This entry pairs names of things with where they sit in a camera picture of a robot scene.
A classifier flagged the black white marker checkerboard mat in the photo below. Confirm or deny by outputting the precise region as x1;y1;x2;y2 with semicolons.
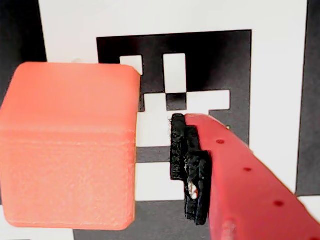
0;0;320;240

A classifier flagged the orange cube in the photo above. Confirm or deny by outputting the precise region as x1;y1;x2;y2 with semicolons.
0;61;141;231

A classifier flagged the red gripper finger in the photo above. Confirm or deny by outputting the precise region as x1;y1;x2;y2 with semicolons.
169;113;320;240

